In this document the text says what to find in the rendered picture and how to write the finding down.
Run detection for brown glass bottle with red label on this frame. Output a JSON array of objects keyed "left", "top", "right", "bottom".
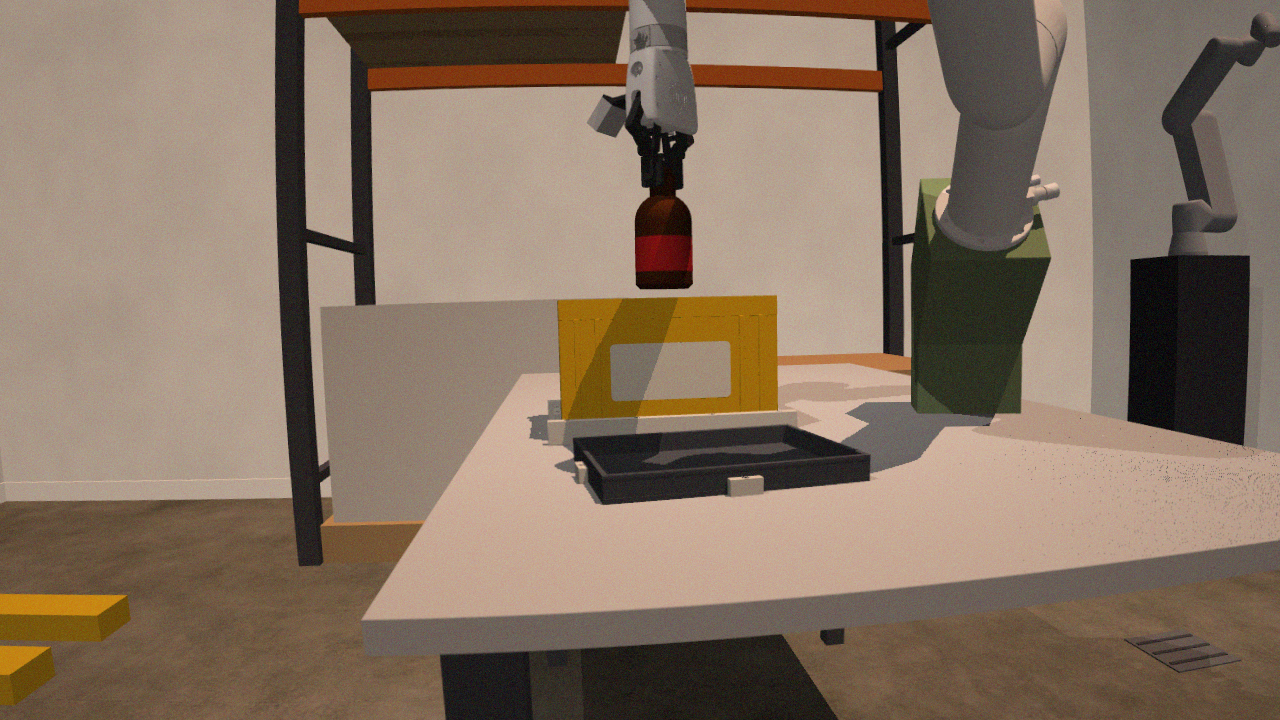
[{"left": 635, "top": 167, "right": 692, "bottom": 290}]

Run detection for yellow divided crate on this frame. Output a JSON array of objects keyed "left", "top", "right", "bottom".
[{"left": 558, "top": 295, "right": 778, "bottom": 420}]

